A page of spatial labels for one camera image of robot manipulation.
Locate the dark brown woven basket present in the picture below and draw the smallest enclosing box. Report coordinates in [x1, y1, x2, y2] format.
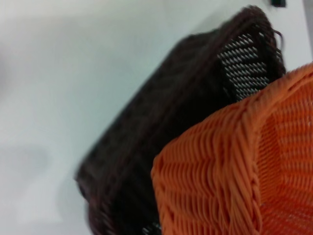
[74, 5, 287, 235]

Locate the orange woven basket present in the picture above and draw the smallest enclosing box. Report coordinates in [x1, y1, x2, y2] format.
[150, 62, 313, 235]

